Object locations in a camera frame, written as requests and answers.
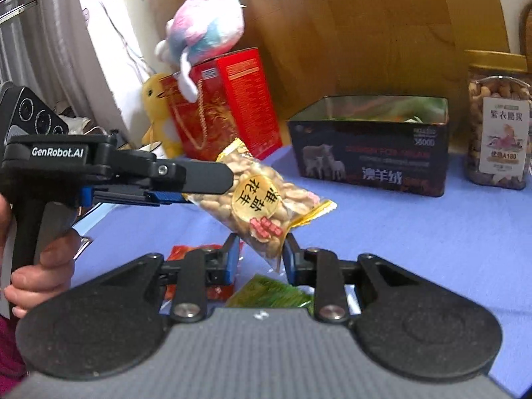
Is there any grey curtain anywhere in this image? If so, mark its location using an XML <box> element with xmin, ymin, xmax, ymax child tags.
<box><xmin>0</xmin><ymin>0</ymin><xmax>125</xmax><ymax>142</ymax></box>

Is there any wooden headboard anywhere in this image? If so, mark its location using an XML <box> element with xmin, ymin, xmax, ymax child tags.
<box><xmin>141</xmin><ymin>0</ymin><xmax>512</xmax><ymax>159</ymax></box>

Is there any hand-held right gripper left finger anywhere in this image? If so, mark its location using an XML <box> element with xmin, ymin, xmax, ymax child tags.
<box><xmin>100</xmin><ymin>233</ymin><xmax>242</xmax><ymax>323</ymax></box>

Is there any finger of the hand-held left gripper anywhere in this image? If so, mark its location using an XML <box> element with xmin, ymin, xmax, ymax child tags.
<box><xmin>143</xmin><ymin>159</ymin><xmax>234</xmax><ymax>195</ymax></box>
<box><xmin>93</xmin><ymin>189</ymin><xmax>197</xmax><ymax>209</ymax></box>

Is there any person's pink clothing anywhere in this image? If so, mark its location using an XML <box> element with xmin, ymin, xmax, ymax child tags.
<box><xmin>0</xmin><ymin>316</ymin><xmax>28</xmax><ymax>383</ymax></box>

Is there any person's left hand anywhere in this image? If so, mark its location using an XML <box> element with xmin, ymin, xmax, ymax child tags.
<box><xmin>0</xmin><ymin>195</ymin><xmax>81</xmax><ymax>320</ymax></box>

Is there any pastel plush toy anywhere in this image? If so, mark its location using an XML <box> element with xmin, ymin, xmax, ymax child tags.
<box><xmin>155</xmin><ymin>0</ymin><xmax>246</xmax><ymax>102</ymax></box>

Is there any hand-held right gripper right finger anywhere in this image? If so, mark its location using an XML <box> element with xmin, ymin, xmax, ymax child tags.
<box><xmin>283</xmin><ymin>233</ymin><xmax>420</xmax><ymax>323</ymax></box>

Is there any blue printed bed sheet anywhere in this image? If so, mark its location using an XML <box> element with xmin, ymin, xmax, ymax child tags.
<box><xmin>70</xmin><ymin>141</ymin><xmax>532</xmax><ymax>399</ymax></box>

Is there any clear nut jar gold lid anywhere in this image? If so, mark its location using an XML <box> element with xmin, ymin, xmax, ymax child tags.
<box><xmin>465</xmin><ymin>50</ymin><xmax>532</xmax><ymax>191</ymax></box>

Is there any thin dark cable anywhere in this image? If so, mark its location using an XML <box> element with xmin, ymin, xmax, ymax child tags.
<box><xmin>97</xmin><ymin>0</ymin><xmax>167</xmax><ymax>92</ymax></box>

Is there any red gift box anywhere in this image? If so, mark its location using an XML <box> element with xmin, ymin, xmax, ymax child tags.
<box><xmin>160</xmin><ymin>47</ymin><xmax>283</xmax><ymax>161</ymax></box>

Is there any yellow duck plush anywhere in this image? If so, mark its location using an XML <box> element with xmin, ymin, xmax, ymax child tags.
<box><xmin>141</xmin><ymin>72</ymin><xmax>186</xmax><ymax>159</ymax></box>

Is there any peanut packet with yellow edges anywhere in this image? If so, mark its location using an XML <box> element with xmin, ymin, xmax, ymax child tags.
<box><xmin>183</xmin><ymin>138</ymin><xmax>337</xmax><ymax>275</ymax></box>

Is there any green snack packet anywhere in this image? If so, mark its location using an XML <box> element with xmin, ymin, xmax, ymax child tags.
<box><xmin>226</xmin><ymin>274</ymin><xmax>314</xmax><ymax>313</ymax></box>

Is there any black tin box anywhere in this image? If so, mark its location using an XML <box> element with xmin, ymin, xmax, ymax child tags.
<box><xmin>287</xmin><ymin>95</ymin><xmax>450</xmax><ymax>198</ymax></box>

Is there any red snack packet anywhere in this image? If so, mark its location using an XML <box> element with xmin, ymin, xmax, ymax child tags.
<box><xmin>164</xmin><ymin>244</ymin><xmax>233</xmax><ymax>302</ymax></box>

